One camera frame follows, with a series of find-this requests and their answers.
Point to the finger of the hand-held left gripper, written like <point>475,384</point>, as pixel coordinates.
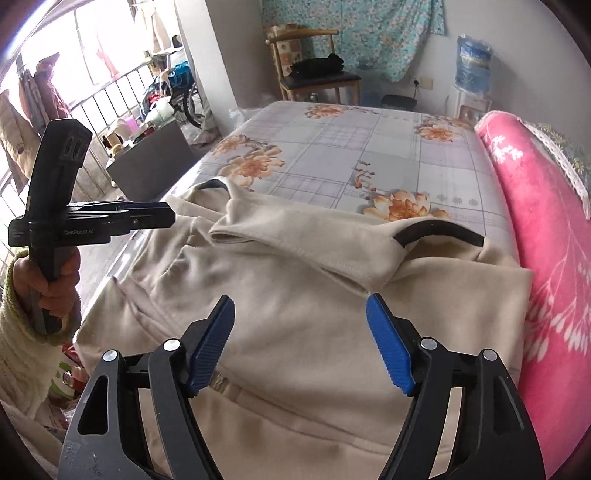
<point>147,220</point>
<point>147,207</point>

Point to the teal floral hanging cloth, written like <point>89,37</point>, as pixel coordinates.
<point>369,37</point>

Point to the blue water bottle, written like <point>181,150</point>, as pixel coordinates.
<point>473,69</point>

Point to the wall socket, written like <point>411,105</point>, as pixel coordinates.
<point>425,83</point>

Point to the person's left forearm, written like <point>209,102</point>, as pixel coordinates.
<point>23,360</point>

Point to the pink hanging garment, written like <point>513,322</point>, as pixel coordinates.
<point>106,53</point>

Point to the beige hanging clothes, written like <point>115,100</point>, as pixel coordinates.
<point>157,30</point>

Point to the person's left hand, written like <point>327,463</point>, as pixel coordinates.
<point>64,304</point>

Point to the wooden chair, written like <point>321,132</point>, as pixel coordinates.
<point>323,81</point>

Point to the pink container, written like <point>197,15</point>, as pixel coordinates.
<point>129,125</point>

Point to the beige hanging coat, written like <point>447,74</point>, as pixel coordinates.
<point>14,134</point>

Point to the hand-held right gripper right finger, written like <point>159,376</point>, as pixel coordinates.
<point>388,341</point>

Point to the black bag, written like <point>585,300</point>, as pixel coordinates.
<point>318,67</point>

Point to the metal balcony railing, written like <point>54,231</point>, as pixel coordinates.
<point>111,85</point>

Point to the green and white bag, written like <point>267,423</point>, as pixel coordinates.
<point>62,383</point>

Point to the grey cabinet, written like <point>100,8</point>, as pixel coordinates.
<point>152,161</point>

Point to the mauve hanging coat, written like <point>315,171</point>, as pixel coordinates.
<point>46,92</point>

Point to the grey lace-trimmed pillow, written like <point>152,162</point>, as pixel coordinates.
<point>572,152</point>

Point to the white water dispenser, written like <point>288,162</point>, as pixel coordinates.
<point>471,110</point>

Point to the pink fleece blanket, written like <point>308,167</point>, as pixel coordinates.
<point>554,258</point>

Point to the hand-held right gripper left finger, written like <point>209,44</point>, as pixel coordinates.
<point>212,346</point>

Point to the cream jacket with black trim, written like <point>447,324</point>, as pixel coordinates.
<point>300,332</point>

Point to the wheelchair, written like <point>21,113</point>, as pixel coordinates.
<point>191,108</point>

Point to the black low object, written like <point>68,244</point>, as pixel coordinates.
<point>399,102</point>

